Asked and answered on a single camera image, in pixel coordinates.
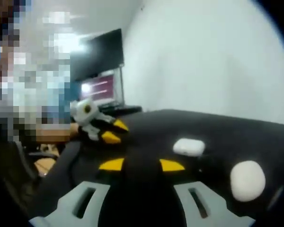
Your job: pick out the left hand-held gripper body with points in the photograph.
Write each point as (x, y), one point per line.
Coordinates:
(81, 113)

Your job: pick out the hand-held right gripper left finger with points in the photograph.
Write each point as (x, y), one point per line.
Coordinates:
(66, 208)

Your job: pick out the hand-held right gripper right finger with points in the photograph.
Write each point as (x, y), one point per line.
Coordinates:
(217, 210)

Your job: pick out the cream clamshell charging case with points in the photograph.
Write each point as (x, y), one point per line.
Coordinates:
(248, 180)

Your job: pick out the white charging case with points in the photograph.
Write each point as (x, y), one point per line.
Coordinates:
(189, 147)

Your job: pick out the laptop with purple screen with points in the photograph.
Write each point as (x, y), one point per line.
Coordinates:
(101, 89)

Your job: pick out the tan metallic object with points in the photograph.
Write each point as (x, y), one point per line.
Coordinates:
(46, 160)

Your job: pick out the black monitor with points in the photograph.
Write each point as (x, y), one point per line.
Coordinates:
(99, 54)

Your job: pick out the black table mat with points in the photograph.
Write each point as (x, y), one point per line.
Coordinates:
(203, 132)

